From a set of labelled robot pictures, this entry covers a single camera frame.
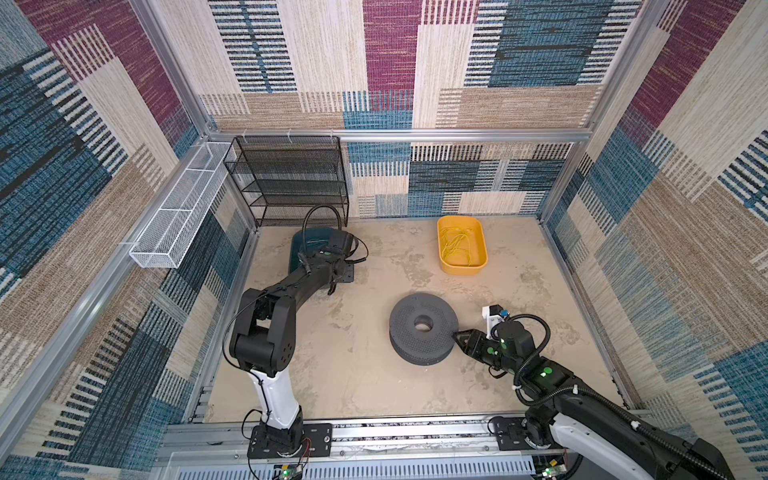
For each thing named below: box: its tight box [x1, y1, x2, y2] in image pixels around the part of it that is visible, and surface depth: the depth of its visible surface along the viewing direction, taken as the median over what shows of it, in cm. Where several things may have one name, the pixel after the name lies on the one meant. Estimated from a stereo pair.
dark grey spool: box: [389, 293, 459, 366], surface depth 88 cm
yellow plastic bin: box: [437, 216, 488, 276], surface depth 110 cm
